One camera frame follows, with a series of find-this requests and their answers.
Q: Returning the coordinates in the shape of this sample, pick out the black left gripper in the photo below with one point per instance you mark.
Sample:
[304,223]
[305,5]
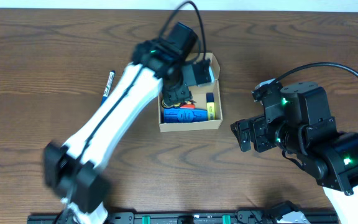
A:
[179,94]

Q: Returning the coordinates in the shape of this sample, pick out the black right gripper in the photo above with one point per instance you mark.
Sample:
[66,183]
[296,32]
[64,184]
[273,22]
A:
[258,126]

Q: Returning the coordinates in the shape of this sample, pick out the red marker pen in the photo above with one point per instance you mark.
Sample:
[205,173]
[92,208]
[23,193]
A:
[188,106]

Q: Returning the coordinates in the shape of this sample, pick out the blue utility knife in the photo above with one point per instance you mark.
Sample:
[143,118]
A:
[179,115]

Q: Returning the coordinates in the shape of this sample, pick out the yellow highlighter pen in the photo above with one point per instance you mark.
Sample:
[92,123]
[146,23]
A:
[210,106]

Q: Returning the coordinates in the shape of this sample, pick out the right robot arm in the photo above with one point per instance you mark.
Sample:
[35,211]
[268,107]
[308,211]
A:
[297,119]

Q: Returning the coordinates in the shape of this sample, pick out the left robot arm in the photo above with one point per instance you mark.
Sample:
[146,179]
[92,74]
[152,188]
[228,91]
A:
[74,170]

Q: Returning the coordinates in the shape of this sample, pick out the open cardboard box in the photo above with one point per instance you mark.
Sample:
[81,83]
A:
[199,97]

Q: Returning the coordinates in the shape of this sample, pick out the blue whiteboard marker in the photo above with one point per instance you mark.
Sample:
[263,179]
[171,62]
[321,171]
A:
[108,86]

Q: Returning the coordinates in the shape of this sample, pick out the black mounting rail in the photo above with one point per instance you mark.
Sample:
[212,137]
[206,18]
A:
[285,212]

